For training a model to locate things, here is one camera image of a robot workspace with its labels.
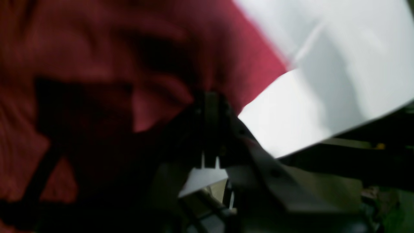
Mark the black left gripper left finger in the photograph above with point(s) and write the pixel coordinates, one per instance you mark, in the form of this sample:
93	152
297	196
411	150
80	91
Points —
143	197

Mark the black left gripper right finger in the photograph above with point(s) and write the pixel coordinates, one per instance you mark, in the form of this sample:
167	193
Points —
268	199

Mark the dark red long-sleeve T-shirt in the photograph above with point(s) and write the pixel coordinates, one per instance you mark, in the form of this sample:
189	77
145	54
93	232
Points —
139	63

